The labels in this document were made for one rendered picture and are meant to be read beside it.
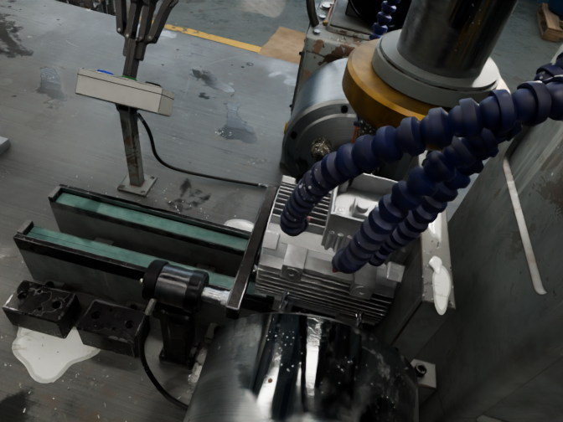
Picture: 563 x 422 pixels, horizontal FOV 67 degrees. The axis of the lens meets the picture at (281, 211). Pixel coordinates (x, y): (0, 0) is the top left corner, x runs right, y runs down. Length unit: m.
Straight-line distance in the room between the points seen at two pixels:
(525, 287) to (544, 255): 0.04
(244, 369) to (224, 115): 0.98
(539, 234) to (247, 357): 0.38
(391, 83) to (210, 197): 0.68
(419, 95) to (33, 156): 0.97
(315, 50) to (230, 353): 0.69
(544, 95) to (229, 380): 0.34
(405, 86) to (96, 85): 0.64
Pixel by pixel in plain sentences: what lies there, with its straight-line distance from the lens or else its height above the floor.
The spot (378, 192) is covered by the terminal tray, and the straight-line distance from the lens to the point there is 0.66.
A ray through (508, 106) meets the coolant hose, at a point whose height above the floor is 1.44.
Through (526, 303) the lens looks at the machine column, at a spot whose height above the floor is 1.15.
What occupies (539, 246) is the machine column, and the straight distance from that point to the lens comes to 0.60.
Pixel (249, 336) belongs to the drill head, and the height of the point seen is 1.14.
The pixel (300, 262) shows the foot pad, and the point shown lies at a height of 1.08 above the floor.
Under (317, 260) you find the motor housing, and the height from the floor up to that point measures 1.06.
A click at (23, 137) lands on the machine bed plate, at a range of 1.27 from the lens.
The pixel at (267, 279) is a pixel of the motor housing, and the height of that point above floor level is 1.03.
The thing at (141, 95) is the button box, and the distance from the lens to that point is 0.88.
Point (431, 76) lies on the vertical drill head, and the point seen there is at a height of 1.36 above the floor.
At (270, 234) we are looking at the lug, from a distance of 0.59.
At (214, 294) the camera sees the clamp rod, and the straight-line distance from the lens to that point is 0.61.
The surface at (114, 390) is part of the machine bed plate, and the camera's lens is 0.80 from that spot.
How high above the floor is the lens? 1.54
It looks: 46 degrees down
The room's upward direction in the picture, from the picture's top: 12 degrees clockwise
